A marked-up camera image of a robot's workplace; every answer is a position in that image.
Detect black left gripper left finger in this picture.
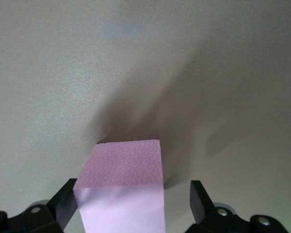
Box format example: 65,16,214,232
0,178,80,233

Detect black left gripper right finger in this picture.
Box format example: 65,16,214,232
185,180,289,233

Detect pink foam cube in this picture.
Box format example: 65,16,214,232
72,139,166,233

